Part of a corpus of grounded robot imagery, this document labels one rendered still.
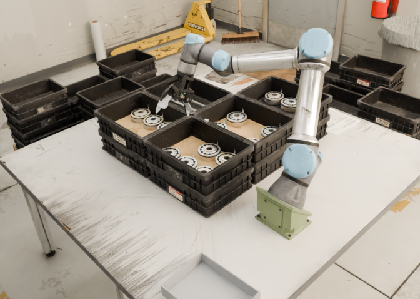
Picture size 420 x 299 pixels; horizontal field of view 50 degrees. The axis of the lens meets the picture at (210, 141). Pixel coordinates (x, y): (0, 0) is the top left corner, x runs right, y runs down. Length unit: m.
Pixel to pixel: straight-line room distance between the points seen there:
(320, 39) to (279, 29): 3.86
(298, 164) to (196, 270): 0.53
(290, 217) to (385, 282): 1.07
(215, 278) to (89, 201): 0.71
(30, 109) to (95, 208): 1.48
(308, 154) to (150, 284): 0.72
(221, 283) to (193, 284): 0.10
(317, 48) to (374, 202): 0.74
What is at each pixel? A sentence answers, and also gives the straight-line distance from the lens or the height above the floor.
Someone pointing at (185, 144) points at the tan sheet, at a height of 0.83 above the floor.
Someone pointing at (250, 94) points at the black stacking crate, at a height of 0.89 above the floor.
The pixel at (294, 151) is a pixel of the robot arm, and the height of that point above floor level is 1.08.
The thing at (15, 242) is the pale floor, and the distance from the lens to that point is 3.08.
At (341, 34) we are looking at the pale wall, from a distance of 5.02.
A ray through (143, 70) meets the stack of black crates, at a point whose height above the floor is 0.51.
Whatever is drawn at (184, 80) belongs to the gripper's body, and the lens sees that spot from 1.80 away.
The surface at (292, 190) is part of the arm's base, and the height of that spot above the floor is 0.89.
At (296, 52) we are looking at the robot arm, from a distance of 1.81.
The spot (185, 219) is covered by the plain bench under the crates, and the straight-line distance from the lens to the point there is 1.88.
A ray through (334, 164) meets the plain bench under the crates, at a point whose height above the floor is 0.70.
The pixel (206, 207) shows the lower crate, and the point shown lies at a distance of 1.84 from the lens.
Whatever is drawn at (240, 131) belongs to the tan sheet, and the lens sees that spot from 2.18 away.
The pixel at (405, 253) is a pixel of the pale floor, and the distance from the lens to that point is 2.86.
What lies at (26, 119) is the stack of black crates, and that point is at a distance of 3.35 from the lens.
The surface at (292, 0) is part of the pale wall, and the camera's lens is 5.30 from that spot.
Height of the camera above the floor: 1.96
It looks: 33 degrees down
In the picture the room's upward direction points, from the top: 3 degrees counter-clockwise
